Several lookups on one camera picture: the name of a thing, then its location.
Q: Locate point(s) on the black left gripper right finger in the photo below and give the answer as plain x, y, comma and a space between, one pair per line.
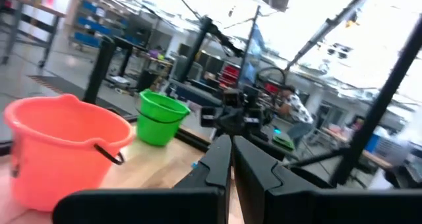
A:
263, 197

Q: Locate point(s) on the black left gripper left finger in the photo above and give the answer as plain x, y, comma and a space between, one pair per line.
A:
204, 197

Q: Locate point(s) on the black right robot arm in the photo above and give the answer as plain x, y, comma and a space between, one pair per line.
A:
237, 118

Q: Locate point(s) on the black pad with green edge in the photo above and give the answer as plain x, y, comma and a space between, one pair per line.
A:
283, 143

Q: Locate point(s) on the green plastic bucket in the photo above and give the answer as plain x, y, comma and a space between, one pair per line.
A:
158, 128

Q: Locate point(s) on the person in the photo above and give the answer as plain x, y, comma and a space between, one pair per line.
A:
298, 110

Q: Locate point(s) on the red storage bins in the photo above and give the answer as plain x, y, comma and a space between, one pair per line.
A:
230, 72

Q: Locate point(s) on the orange plastic bucket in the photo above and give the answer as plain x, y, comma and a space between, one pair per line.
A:
66, 158

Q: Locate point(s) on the black slanted pole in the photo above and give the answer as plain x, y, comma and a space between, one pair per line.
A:
196, 49

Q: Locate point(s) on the shelf with blue bins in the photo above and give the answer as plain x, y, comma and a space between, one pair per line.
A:
92, 24

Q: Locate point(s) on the wooden workbench with grey legs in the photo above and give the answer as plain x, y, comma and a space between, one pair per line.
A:
33, 4

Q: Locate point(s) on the black aluminium rig frame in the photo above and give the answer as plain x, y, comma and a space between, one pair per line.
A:
379, 105

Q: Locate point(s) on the black floor stand post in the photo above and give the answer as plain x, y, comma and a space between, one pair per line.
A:
99, 69

